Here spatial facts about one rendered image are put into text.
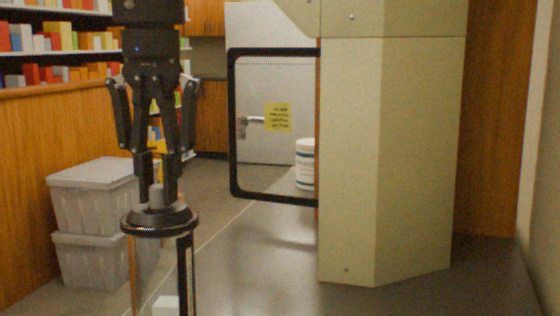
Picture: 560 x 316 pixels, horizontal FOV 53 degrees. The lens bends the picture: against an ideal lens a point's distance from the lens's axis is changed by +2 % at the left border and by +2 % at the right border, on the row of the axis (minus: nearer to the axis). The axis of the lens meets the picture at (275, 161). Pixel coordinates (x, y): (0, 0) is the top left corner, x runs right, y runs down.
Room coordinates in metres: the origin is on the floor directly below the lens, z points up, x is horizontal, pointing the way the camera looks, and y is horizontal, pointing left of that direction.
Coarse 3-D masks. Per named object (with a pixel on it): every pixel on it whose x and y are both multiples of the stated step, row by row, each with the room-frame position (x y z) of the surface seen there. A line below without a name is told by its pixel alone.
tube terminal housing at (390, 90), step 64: (384, 0) 0.99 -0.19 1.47; (448, 0) 1.06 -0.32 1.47; (384, 64) 1.00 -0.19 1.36; (448, 64) 1.07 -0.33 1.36; (320, 128) 1.02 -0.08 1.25; (384, 128) 1.00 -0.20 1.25; (448, 128) 1.08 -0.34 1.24; (320, 192) 1.02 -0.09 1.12; (384, 192) 1.00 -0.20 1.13; (448, 192) 1.08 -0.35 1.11; (320, 256) 1.02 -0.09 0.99; (384, 256) 1.01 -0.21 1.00; (448, 256) 1.09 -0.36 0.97
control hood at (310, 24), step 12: (276, 0) 1.05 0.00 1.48; (288, 0) 1.04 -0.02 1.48; (300, 0) 1.04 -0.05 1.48; (312, 0) 1.03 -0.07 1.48; (288, 12) 1.04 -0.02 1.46; (300, 12) 1.04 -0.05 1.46; (312, 12) 1.03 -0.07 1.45; (300, 24) 1.04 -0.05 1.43; (312, 24) 1.03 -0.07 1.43; (312, 36) 1.03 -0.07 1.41
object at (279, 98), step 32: (256, 64) 1.41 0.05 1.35; (288, 64) 1.38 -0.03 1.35; (320, 64) 1.35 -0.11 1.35; (256, 96) 1.42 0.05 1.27; (288, 96) 1.38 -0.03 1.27; (256, 128) 1.42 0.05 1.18; (288, 128) 1.38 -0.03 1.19; (256, 160) 1.42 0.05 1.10; (288, 160) 1.38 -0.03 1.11; (288, 192) 1.38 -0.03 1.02
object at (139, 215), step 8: (160, 184) 0.76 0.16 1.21; (152, 192) 0.74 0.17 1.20; (160, 192) 0.74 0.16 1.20; (152, 200) 0.74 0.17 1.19; (160, 200) 0.74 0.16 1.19; (136, 208) 0.74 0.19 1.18; (144, 208) 0.74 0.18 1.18; (152, 208) 0.74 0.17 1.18; (160, 208) 0.74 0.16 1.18; (168, 208) 0.74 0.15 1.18; (176, 208) 0.74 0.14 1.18; (184, 208) 0.74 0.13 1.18; (128, 216) 0.73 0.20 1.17; (136, 216) 0.72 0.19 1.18; (144, 216) 0.71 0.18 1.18; (152, 216) 0.71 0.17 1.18; (160, 216) 0.71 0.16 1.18; (168, 216) 0.71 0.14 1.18; (176, 216) 0.72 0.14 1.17; (184, 216) 0.73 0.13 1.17; (136, 224) 0.71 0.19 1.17; (144, 224) 0.71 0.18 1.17; (152, 224) 0.70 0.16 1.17; (160, 224) 0.70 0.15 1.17; (168, 224) 0.71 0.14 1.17
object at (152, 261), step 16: (128, 224) 0.71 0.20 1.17; (176, 224) 0.71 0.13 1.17; (128, 240) 0.72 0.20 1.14; (144, 240) 0.70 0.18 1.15; (160, 240) 0.70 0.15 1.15; (128, 256) 0.73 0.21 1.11; (144, 256) 0.70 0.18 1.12; (160, 256) 0.70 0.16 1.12; (176, 256) 0.71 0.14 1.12; (144, 272) 0.70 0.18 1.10; (160, 272) 0.70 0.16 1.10; (176, 272) 0.71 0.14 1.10; (144, 288) 0.70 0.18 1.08; (160, 288) 0.70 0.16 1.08; (176, 288) 0.71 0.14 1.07; (144, 304) 0.71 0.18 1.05; (160, 304) 0.70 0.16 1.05; (176, 304) 0.71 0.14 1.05
